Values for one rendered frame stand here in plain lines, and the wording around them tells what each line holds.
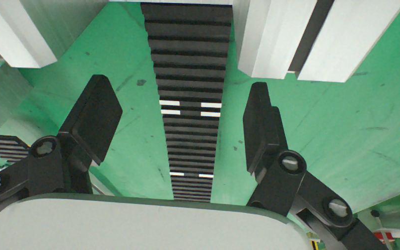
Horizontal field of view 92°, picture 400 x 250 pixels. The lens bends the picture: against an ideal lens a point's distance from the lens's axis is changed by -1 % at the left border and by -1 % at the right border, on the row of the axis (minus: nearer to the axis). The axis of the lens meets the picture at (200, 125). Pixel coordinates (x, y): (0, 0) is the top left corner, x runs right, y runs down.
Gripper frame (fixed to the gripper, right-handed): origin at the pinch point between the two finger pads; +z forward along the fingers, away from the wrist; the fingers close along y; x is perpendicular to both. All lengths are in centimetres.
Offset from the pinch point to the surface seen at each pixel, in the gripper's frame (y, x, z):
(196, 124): 0.6, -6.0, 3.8
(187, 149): -0.2, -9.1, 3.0
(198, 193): 1.0, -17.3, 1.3
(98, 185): -17.0, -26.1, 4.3
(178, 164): -1.3, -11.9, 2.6
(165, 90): -1.7, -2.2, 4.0
